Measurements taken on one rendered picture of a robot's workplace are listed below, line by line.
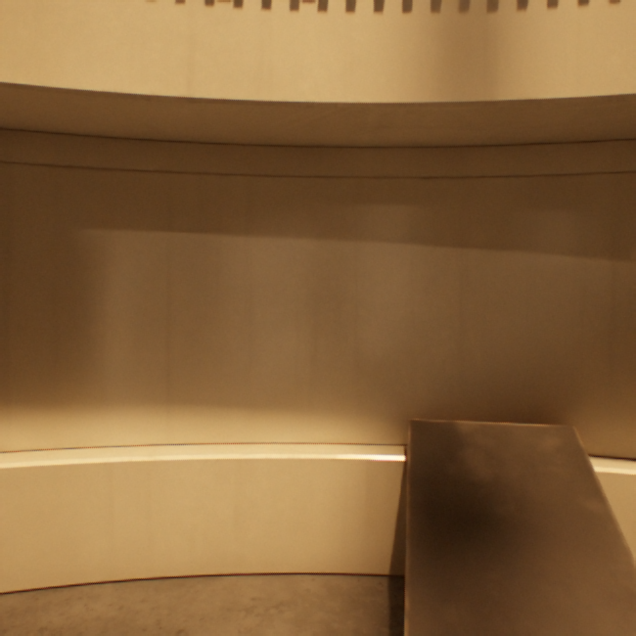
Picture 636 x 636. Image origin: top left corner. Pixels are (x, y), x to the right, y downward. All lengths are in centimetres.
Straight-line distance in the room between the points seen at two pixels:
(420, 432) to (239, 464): 17
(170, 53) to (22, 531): 41
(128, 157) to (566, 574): 49
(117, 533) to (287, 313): 25
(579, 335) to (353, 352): 21
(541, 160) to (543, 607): 37
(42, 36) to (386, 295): 35
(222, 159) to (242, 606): 40
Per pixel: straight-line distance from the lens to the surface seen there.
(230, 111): 43
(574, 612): 36
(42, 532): 51
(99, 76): 43
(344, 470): 47
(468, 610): 35
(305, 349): 48
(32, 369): 51
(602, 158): 53
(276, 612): 46
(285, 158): 50
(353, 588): 49
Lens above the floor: 25
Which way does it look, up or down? 2 degrees down
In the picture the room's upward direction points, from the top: 1 degrees clockwise
